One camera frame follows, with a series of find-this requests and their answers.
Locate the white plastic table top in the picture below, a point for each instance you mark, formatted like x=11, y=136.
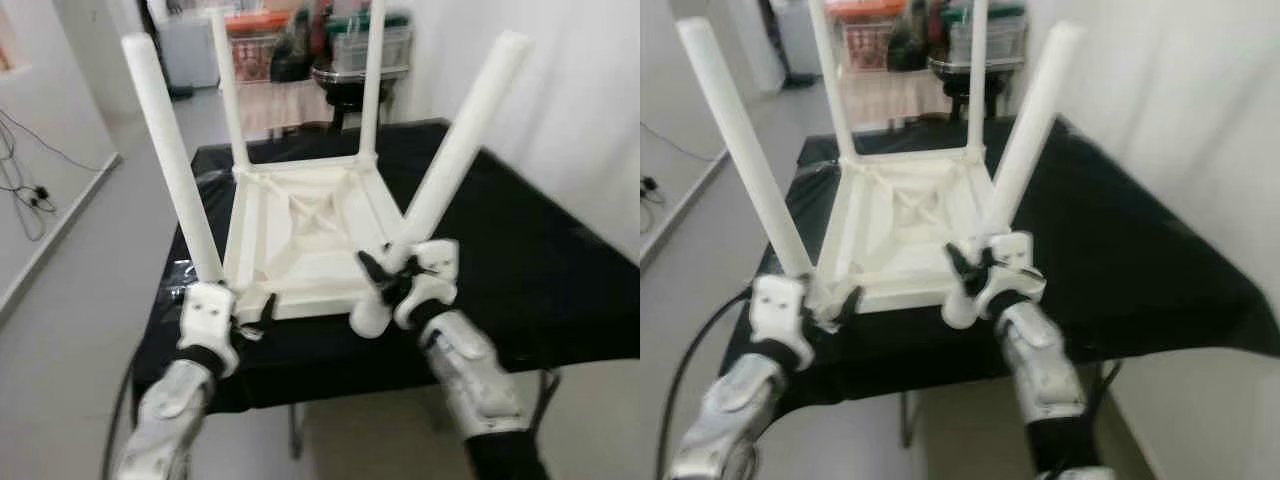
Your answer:
x=900, y=240
x=300, y=250

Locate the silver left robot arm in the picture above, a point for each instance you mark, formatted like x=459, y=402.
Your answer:
x=170, y=410
x=730, y=420

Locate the clear plastic bag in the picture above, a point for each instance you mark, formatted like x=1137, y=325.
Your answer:
x=215, y=175
x=820, y=169

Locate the black table cloth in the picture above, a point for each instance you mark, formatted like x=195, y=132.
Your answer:
x=540, y=260
x=1150, y=260

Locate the black round stool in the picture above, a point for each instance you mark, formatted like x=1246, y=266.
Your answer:
x=975, y=95
x=358, y=105

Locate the beige cloth covered table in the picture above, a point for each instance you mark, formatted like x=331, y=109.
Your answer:
x=285, y=108
x=900, y=98

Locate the black wok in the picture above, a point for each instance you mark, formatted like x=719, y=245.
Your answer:
x=960, y=67
x=345, y=76

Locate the clear plastic storage container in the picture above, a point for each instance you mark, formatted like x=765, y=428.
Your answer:
x=1005, y=40
x=395, y=50

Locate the dark green lid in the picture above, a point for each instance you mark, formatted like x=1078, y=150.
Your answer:
x=398, y=18
x=1005, y=10

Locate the red patterned box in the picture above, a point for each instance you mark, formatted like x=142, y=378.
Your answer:
x=252, y=58
x=866, y=45

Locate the white appliance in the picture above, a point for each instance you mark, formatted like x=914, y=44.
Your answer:
x=798, y=40
x=188, y=50

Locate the orange plastic lid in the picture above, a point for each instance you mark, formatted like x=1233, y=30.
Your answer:
x=865, y=8
x=255, y=17

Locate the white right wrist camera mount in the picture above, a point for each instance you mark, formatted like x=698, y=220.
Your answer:
x=1020, y=255
x=435, y=260

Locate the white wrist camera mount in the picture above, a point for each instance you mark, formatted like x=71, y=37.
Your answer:
x=780, y=305
x=208, y=315
x=1020, y=255
x=435, y=260

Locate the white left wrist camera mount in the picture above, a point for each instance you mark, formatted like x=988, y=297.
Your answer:
x=208, y=315
x=780, y=305

